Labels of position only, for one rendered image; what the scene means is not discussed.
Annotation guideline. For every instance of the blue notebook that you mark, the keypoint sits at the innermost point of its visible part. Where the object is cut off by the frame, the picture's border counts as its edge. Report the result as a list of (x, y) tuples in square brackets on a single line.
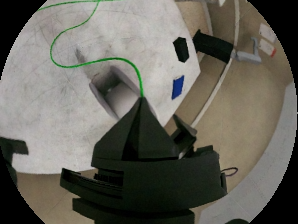
[(177, 86)]

